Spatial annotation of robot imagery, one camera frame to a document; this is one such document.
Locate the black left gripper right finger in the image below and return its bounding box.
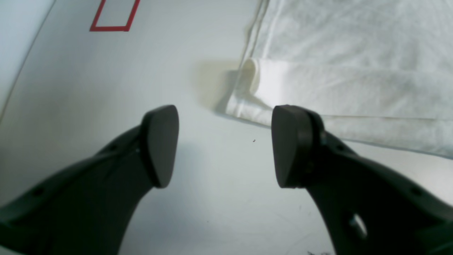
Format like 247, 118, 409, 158
271, 105, 453, 255

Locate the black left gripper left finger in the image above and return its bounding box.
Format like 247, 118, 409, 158
0, 105, 179, 255

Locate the white printed T-shirt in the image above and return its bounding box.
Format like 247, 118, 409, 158
224, 0, 453, 158

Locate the red tape rectangle marking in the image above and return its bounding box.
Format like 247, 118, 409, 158
89, 0, 141, 32

